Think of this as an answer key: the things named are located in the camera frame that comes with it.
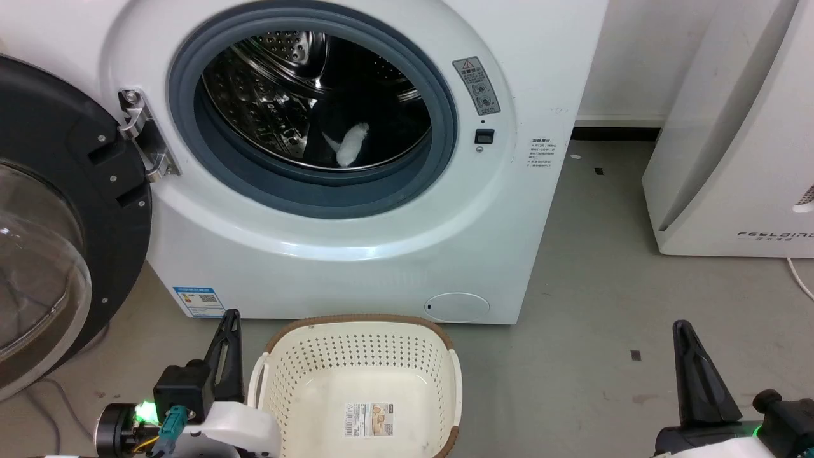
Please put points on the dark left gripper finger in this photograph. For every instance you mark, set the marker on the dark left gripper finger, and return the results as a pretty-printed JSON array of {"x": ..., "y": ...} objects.
[
  {"x": 218, "y": 353},
  {"x": 235, "y": 375}
]

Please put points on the oval drain filter cover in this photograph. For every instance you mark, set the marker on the oval drain filter cover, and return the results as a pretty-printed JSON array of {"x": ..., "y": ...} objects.
[{"x": 458, "y": 307}]

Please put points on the grey rubber door gasket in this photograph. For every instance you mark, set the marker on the grey rubber door gasket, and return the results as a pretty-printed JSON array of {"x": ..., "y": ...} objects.
[{"x": 356, "y": 201}]

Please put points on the silver door hinge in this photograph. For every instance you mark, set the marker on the silver door hinge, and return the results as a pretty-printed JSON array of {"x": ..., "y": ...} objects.
[{"x": 150, "y": 150}]

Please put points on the steel perforated washer drum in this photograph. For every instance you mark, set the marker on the steel perforated washer drum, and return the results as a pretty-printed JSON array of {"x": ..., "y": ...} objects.
[{"x": 254, "y": 95}]

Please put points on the black round washer door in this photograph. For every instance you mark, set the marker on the black round washer door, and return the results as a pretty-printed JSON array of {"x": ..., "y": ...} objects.
[{"x": 95, "y": 191}]

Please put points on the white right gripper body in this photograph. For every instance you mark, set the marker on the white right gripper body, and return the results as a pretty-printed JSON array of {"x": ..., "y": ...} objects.
[{"x": 706, "y": 442}]

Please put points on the white front-load washing machine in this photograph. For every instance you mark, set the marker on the white front-load washing machine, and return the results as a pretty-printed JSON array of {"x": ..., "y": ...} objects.
[{"x": 381, "y": 267}]

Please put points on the white air purifier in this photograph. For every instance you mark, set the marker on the white air purifier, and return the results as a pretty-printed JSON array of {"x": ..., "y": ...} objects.
[{"x": 731, "y": 159}]

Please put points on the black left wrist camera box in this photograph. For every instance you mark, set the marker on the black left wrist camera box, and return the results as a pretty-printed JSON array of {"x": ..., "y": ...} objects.
[{"x": 183, "y": 391}]

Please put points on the basket product label sticker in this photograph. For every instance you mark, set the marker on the basket product label sticker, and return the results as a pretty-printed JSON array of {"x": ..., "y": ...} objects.
[{"x": 369, "y": 420}]

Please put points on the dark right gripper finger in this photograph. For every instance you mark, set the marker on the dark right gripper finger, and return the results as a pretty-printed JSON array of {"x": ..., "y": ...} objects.
[
  {"x": 718, "y": 397},
  {"x": 688, "y": 381}
]

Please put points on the grey warning sticker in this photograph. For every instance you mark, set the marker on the grey warning sticker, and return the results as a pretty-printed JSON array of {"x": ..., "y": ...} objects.
[{"x": 477, "y": 86}]

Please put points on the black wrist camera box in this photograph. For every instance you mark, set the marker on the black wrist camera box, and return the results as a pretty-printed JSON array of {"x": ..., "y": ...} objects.
[
  {"x": 183, "y": 391},
  {"x": 788, "y": 423}
]

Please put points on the black door lock latch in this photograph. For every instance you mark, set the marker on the black door lock latch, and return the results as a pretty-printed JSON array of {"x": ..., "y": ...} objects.
[{"x": 484, "y": 137}]

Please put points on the small printed text label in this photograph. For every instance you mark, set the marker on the small printed text label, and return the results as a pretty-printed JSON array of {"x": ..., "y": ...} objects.
[{"x": 542, "y": 152}]

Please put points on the black baseboard strip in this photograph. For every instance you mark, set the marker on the black baseboard strip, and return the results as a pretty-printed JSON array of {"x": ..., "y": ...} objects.
[{"x": 615, "y": 134}]

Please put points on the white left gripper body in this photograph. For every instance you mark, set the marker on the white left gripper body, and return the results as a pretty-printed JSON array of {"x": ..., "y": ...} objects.
[{"x": 235, "y": 429}]

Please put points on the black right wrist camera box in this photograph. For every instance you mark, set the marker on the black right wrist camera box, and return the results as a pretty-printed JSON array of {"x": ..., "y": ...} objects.
[{"x": 788, "y": 423}]

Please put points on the blue energy label sticker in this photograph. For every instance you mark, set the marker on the blue energy label sticker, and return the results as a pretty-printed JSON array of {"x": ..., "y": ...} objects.
[{"x": 198, "y": 302}]

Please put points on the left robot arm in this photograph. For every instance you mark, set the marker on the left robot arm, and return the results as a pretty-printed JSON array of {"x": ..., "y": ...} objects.
[{"x": 117, "y": 432}]

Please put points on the white plush item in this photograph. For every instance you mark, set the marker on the white plush item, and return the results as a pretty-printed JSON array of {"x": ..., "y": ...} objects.
[{"x": 351, "y": 146}]

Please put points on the cream perforated laundry basket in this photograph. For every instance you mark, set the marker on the cream perforated laundry basket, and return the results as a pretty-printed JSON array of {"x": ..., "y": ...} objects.
[{"x": 356, "y": 356}]

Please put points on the dark garment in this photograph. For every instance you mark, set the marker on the dark garment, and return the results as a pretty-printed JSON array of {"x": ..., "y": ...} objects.
[{"x": 385, "y": 124}]

